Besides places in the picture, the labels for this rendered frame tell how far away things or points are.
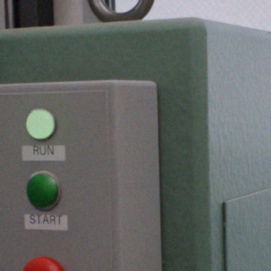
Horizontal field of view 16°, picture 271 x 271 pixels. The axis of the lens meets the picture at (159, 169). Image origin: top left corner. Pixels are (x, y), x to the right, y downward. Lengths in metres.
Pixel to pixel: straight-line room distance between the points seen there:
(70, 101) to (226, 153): 0.12
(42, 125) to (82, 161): 0.03
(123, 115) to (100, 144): 0.02
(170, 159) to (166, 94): 0.04
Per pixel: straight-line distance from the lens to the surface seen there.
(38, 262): 0.57
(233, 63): 0.65
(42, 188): 0.57
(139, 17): 0.73
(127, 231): 0.56
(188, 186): 0.60
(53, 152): 0.57
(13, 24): 2.23
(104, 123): 0.55
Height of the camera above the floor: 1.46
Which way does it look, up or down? 4 degrees down
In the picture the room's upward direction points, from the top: 2 degrees counter-clockwise
